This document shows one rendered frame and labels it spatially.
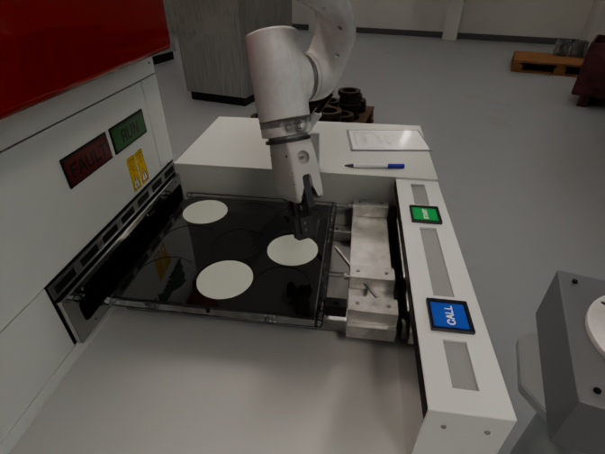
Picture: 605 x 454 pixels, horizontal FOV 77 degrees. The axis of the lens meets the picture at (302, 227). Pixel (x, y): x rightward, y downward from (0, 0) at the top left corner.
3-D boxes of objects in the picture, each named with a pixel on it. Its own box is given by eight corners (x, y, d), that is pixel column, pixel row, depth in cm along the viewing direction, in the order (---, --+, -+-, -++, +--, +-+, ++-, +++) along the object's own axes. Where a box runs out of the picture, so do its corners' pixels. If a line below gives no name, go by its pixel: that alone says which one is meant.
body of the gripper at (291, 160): (321, 127, 59) (330, 197, 62) (294, 130, 68) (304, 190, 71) (277, 135, 56) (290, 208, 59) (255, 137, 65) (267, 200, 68)
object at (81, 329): (73, 343, 62) (51, 302, 57) (180, 205, 98) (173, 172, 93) (83, 344, 62) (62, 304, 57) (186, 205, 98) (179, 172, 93)
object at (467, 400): (408, 469, 49) (428, 411, 41) (387, 229, 94) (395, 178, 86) (483, 480, 48) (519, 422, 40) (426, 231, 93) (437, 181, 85)
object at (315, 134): (293, 167, 90) (293, 112, 82) (296, 160, 93) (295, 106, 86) (320, 168, 89) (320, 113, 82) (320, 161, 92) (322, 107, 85)
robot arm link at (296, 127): (320, 113, 59) (323, 132, 60) (297, 117, 67) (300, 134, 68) (271, 122, 56) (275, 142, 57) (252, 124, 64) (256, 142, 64)
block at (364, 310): (347, 322, 62) (347, 309, 60) (347, 306, 65) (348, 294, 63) (396, 327, 61) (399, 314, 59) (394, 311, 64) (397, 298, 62)
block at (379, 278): (348, 287, 68) (349, 275, 67) (348, 275, 71) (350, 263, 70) (392, 292, 68) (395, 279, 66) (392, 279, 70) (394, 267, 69)
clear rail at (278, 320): (102, 306, 63) (99, 301, 63) (106, 300, 65) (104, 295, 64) (322, 331, 59) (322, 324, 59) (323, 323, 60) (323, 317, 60)
